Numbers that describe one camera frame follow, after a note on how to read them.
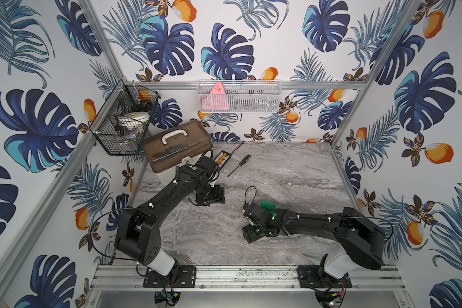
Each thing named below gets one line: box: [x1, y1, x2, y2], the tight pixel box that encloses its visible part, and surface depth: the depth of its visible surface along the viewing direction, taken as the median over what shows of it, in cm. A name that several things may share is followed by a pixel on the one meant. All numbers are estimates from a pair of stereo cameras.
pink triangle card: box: [209, 81, 226, 95], surface depth 90 cm
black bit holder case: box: [213, 150, 233, 169], surface depth 113 cm
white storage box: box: [143, 120, 213, 174], surface depth 96 cm
